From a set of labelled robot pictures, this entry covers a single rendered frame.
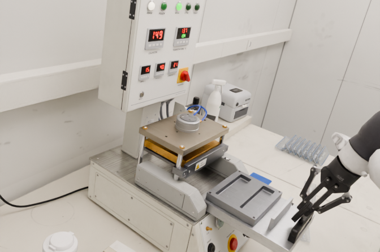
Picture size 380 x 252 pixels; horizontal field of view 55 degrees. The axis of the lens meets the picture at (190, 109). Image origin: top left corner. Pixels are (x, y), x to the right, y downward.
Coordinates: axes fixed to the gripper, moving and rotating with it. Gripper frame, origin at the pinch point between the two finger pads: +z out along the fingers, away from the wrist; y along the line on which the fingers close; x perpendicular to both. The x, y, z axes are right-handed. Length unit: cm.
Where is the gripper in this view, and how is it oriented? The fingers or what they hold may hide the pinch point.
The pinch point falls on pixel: (301, 211)
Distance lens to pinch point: 111.7
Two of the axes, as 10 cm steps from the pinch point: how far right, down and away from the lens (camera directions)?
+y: 6.9, 6.5, -3.3
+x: 5.7, -2.1, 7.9
